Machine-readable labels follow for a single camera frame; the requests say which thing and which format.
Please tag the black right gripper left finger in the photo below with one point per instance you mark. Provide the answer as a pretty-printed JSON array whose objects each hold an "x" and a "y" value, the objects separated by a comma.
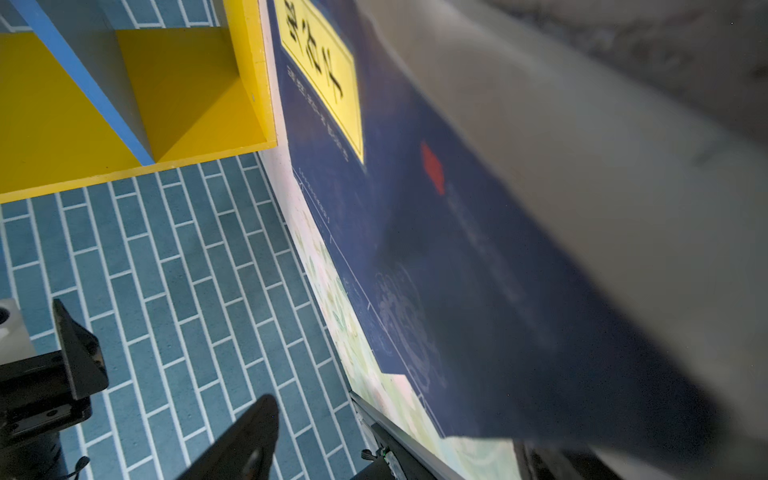
[{"x": 246, "y": 449}]

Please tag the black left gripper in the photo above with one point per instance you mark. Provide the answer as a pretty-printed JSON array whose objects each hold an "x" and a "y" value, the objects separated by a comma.
[{"x": 42, "y": 395}]

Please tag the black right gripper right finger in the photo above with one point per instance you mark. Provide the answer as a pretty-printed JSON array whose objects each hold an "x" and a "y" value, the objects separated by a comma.
[{"x": 552, "y": 464}]

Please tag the navy book yellow label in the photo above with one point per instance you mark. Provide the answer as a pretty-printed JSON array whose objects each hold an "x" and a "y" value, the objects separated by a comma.
[{"x": 455, "y": 285}]

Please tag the yellow pink blue bookshelf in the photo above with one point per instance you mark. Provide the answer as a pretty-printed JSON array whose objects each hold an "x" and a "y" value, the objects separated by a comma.
[{"x": 83, "y": 103}]

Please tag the aluminium frame rail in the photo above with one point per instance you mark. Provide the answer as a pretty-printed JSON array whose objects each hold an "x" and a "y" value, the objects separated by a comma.
[{"x": 396, "y": 455}]

